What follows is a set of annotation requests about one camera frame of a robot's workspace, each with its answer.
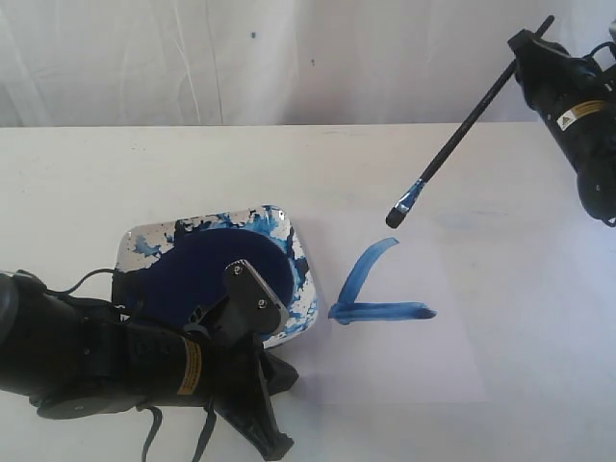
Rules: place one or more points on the black paintbrush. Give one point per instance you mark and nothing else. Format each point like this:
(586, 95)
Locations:
(403, 206)

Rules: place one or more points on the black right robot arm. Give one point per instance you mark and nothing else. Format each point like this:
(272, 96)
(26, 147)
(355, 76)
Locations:
(596, 182)

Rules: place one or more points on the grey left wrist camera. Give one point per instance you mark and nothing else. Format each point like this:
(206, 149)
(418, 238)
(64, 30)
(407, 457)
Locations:
(253, 307)

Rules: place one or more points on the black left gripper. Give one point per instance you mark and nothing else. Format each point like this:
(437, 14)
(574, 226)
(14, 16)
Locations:
(165, 368)

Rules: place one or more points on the white paper sheet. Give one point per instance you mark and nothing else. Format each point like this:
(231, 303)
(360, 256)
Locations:
(382, 362)

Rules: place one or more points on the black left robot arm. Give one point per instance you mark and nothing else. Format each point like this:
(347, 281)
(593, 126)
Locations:
(78, 357)

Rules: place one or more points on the white backdrop cloth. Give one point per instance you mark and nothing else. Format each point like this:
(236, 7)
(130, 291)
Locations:
(120, 63)

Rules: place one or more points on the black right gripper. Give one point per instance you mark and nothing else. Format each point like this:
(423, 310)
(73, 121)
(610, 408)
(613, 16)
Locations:
(574, 97)

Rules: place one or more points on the white square paint dish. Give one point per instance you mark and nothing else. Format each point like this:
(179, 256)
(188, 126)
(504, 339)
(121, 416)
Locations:
(171, 269)

